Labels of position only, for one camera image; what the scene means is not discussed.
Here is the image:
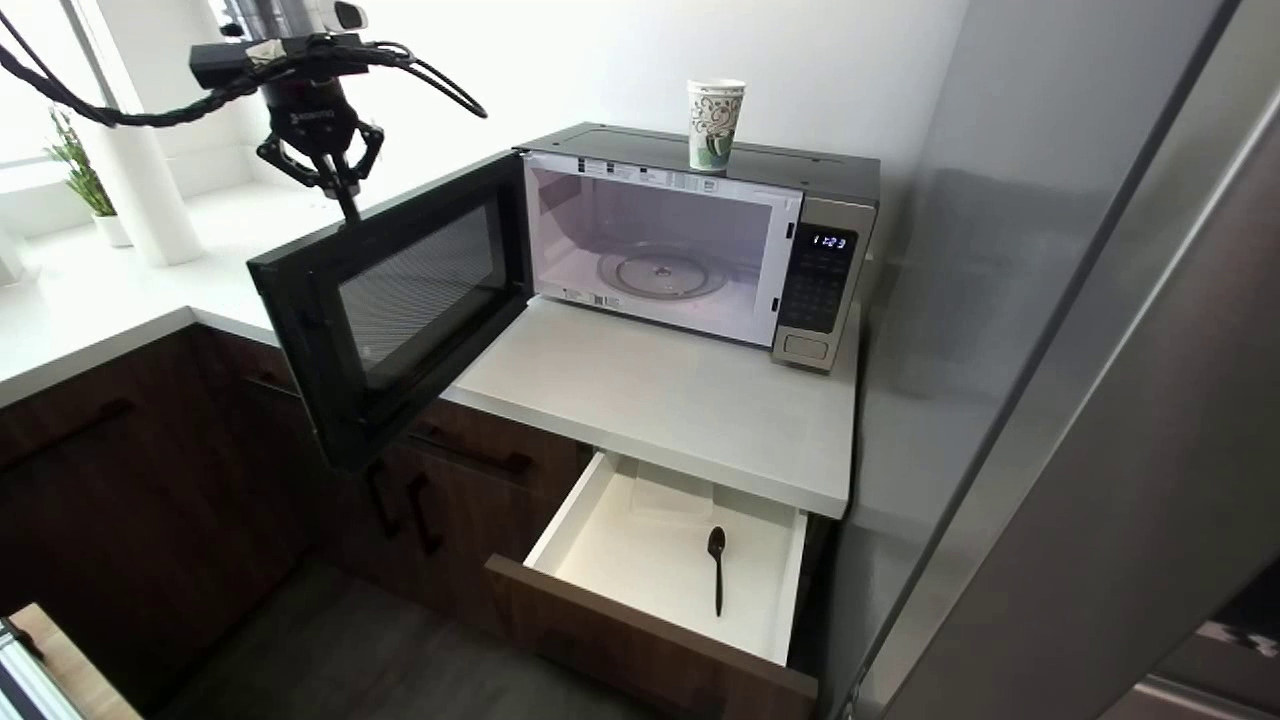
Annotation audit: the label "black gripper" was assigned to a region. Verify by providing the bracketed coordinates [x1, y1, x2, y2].
[253, 68, 392, 225]

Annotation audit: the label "black glass microwave door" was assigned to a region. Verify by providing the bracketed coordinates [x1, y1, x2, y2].
[243, 150, 541, 478]

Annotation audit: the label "glass microwave turntable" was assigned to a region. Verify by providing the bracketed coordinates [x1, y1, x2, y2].
[594, 244, 732, 305]

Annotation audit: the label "silver microwave oven body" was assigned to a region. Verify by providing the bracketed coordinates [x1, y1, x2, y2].
[514, 122, 885, 382]

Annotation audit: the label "white paper towel roll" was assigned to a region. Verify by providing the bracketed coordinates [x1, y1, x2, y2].
[82, 114, 206, 268]

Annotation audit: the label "green potted plant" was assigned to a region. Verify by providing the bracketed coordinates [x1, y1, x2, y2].
[41, 103, 139, 258]

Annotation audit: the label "white patterned paper cup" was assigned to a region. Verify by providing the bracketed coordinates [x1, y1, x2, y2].
[686, 78, 751, 180]

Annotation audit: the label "dark wood kitchen cabinets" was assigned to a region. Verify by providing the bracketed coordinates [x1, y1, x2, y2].
[0, 321, 601, 713]

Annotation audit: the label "white drawer with wood front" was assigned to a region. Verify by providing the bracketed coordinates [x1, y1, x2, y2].
[480, 448, 824, 720]

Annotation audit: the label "black plastic spoon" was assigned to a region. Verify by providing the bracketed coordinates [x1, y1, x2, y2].
[702, 523, 732, 622]

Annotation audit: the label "light wooden board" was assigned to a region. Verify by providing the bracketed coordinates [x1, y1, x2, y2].
[0, 600, 143, 720]

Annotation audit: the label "grey steel refrigerator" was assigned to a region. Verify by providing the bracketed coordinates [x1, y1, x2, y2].
[814, 0, 1280, 720]

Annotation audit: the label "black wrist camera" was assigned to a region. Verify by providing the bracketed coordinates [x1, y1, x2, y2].
[189, 33, 368, 93]

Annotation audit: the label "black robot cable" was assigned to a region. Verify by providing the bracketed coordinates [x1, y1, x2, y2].
[0, 3, 493, 134]

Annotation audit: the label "black cabinet handle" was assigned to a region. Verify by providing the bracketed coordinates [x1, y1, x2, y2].
[363, 458, 403, 544]
[403, 467, 449, 564]
[409, 425, 541, 486]

